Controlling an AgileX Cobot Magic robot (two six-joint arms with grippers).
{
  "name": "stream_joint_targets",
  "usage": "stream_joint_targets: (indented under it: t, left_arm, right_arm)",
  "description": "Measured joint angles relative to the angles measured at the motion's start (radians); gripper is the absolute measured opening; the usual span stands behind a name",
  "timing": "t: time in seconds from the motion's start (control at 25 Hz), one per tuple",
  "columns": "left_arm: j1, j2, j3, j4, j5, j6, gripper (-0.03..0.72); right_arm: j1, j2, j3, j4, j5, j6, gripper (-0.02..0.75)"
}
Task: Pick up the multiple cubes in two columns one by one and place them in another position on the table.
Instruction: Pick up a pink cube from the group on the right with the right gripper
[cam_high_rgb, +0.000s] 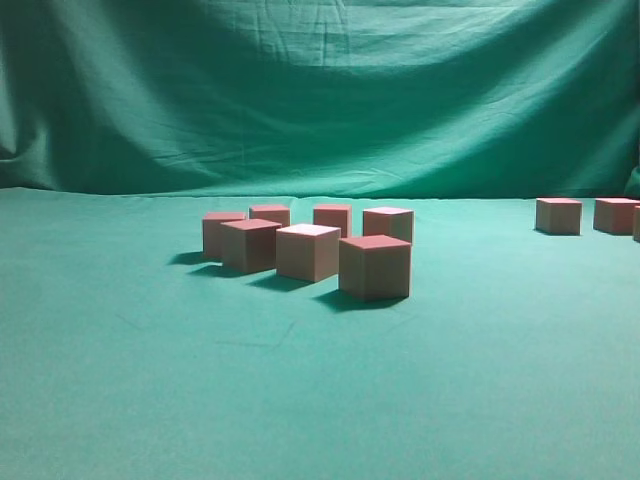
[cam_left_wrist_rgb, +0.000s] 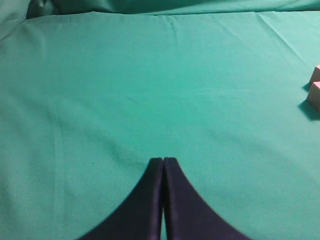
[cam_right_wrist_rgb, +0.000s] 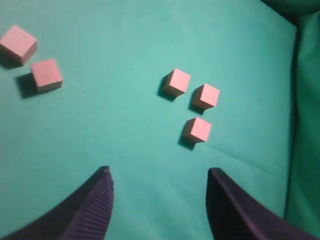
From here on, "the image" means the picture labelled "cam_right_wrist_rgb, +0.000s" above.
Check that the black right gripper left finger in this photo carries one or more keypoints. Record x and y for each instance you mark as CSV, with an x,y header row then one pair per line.
x,y
84,215

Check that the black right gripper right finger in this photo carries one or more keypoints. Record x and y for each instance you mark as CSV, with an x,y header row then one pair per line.
x,y
234,215

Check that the pink cube placed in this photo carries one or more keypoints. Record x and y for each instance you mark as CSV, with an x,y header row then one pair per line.
x,y
19,44
47,75

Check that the pink cube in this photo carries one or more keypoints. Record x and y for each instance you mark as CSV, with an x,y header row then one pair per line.
x,y
176,82
205,97
197,130

